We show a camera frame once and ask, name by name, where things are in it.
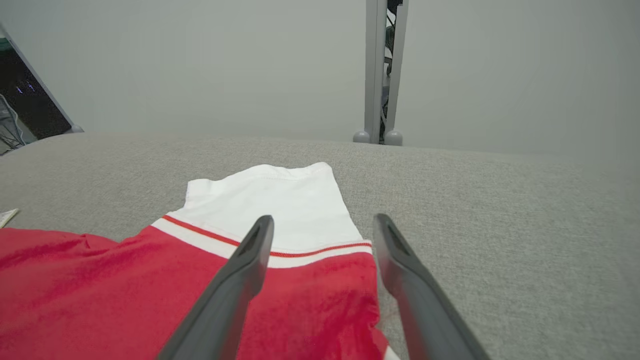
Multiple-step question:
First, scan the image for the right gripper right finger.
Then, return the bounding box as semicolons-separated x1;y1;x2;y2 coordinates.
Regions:
372;213;489;360

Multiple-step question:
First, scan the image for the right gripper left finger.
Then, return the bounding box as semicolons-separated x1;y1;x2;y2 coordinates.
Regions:
157;214;276;360

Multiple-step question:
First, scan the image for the red and white shirt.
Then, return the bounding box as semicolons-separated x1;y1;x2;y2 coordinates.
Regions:
0;161;402;360

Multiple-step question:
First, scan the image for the black equipment cabinet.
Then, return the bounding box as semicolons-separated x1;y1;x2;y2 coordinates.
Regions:
0;37;74;151

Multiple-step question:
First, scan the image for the grey partition post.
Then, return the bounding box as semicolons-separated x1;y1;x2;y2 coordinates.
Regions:
364;0;410;145

